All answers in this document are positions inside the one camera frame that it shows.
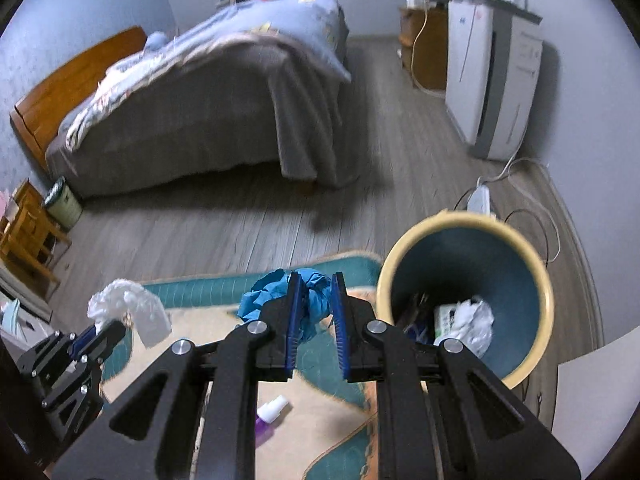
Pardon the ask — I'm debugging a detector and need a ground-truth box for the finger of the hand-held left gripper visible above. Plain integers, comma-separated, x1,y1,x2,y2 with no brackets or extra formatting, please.
19,326,97,386
42,319,127,442

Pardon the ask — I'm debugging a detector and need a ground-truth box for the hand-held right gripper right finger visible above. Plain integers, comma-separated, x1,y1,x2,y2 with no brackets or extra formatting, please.
331,271,583,480

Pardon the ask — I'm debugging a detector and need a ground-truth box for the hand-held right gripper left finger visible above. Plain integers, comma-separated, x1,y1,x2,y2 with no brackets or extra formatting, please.
52,271,303,480

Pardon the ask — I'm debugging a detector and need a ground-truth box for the blue paper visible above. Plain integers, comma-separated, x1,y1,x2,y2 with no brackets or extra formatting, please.
236,268,335,345

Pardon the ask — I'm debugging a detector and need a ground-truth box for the white tissue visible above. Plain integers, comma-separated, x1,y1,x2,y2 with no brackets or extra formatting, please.
87,278,172,348

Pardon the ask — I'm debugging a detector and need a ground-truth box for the yellow teal waste bin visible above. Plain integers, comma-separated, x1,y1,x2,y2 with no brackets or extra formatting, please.
376,210,555,391

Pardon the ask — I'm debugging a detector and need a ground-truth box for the dark wrapper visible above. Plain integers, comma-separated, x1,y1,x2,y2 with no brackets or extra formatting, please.
397,291,436,347

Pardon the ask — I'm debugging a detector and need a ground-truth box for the teal orange patterned rug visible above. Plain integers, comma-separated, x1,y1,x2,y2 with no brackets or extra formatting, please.
100,251,383,480

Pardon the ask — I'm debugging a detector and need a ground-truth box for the white green packet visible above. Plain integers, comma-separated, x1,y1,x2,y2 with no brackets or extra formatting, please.
432,304,463,341

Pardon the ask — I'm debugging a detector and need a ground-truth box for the purple spray bottle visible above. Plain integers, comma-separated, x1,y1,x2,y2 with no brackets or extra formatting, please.
256,395,291,448

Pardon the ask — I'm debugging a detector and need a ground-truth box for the wooden stool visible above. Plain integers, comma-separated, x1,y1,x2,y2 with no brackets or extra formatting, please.
0,179,73,301

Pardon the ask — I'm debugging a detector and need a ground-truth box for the crumpled white paper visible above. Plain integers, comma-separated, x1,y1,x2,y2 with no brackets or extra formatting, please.
434,297,495,358

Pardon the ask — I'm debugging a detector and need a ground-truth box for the small green lidded bin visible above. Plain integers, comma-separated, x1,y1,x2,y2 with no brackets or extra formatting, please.
44,176,85,233

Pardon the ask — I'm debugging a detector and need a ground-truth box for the white power strip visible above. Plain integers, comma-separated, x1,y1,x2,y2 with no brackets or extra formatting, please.
466,184,497,217

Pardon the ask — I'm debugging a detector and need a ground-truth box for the bed with grey cover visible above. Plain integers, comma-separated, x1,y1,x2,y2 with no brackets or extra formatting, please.
45,7,361,198

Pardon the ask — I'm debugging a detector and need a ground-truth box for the wooden headboard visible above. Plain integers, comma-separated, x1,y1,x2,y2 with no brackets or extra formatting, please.
10,26,149,173

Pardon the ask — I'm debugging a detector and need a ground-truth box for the white air purifier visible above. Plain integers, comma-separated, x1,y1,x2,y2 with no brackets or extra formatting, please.
445,0,545,162

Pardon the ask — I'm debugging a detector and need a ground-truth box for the wooden cabinet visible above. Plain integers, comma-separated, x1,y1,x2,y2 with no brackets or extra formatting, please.
398,5,449,92

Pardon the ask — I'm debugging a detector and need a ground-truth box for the light blue printed blanket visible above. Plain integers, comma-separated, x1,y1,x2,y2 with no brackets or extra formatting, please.
65,0,353,151

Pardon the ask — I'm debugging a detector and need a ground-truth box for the black cable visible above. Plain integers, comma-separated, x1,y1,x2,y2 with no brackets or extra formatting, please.
452,187,550,263

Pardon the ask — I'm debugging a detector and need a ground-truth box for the thick white power cable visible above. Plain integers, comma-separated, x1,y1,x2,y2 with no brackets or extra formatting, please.
477,156,561,266

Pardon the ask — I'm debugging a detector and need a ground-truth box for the thin white cable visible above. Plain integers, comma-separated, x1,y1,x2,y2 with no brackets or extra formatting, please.
410,0,447,96

